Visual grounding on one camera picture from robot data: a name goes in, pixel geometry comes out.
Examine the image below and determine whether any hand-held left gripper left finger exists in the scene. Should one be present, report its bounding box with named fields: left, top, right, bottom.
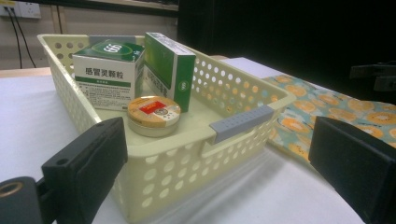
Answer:
left=41, top=116, right=129, bottom=224

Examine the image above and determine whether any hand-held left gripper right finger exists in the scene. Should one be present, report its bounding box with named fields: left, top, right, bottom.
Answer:
left=308, top=116, right=396, bottom=224

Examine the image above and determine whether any fruit print cloth bag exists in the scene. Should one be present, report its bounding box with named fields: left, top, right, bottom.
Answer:
left=262, top=74, right=396, bottom=164

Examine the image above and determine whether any large green white medicine box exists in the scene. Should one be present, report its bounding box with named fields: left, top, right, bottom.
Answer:
left=72, top=39, right=147, bottom=112

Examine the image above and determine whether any round yellow tin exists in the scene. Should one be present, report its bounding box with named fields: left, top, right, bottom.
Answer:
left=126, top=95, right=182, bottom=138

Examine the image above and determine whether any cream perforated plastic basket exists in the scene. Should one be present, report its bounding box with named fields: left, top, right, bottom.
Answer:
left=36, top=33, right=297, bottom=224

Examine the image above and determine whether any slim green white medicine box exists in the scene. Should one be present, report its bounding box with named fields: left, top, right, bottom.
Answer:
left=143, top=32, right=197, bottom=114

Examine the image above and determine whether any black curtain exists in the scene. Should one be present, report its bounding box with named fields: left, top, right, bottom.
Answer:
left=177, top=0, right=396, bottom=105

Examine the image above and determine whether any black wall cable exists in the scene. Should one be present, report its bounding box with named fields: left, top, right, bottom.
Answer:
left=4, top=7, right=23, bottom=70
left=10, top=7, right=37, bottom=69

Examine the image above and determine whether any white wall socket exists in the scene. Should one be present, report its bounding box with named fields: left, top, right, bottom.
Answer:
left=0, top=0, right=42, bottom=20

